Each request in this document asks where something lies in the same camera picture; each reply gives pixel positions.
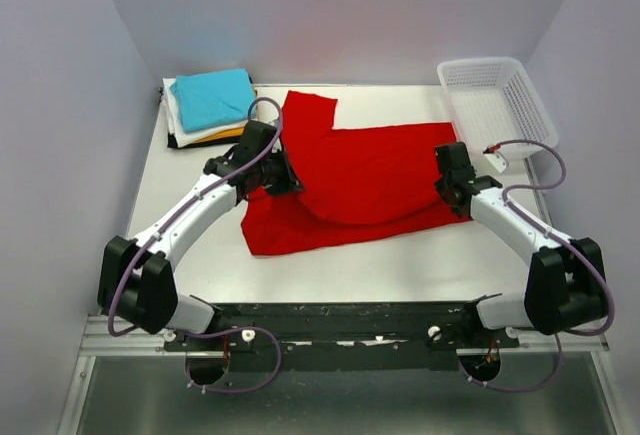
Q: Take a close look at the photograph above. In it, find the red t shirt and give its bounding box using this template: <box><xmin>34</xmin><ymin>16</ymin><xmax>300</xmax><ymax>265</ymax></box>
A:
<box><xmin>241</xmin><ymin>91</ymin><xmax>459</xmax><ymax>256</ymax></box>

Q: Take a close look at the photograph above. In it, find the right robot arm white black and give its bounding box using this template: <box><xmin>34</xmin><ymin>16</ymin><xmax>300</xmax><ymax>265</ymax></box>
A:
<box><xmin>435</xmin><ymin>142</ymin><xmax>615</xmax><ymax>347</ymax></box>

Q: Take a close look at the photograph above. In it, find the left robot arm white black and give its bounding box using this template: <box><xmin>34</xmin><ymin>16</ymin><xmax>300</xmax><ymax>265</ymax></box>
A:
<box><xmin>97</xmin><ymin>121</ymin><xmax>300</xmax><ymax>350</ymax></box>

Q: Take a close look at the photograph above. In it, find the folded yellow t shirt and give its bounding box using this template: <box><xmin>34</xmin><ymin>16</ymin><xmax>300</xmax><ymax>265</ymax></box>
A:
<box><xmin>194</xmin><ymin>125</ymin><xmax>246</xmax><ymax>145</ymax></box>

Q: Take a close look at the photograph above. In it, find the white plastic basket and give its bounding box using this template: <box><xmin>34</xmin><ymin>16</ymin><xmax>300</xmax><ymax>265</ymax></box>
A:
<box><xmin>437</xmin><ymin>57</ymin><xmax>559</xmax><ymax>161</ymax></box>

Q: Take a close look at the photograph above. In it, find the folded cyan t shirt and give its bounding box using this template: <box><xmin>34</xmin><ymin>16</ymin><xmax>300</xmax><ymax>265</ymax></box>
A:
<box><xmin>170</xmin><ymin>68</ymin><xmax>255</xmax><ymax>133</ymax></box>

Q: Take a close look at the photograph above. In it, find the folded white t shirt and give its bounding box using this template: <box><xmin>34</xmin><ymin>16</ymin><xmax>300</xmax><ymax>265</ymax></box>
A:
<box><xmin>162</xmin><ymin>76</ymin><xmax>260</xmax><ymax>148</ymax></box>

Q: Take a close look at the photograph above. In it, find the folded black t shirt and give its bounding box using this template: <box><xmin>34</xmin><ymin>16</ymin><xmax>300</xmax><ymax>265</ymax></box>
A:
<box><xmin>166</xmin><ymin>88</ymin><xmax>260</xmax><ymax>151</ymax></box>

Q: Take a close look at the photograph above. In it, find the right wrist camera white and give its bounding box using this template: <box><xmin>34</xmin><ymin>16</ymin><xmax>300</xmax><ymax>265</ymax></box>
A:
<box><xmin>483</xmin><ymin>145</ymin><xmax>510</xmax><ymax>173</ymax></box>

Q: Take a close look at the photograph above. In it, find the black mounting base plate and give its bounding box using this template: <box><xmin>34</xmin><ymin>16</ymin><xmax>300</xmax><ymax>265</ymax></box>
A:
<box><xmin>165</xmin><ymin>301</ymin><xmax>519</xmax><ymax>373</ymax></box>

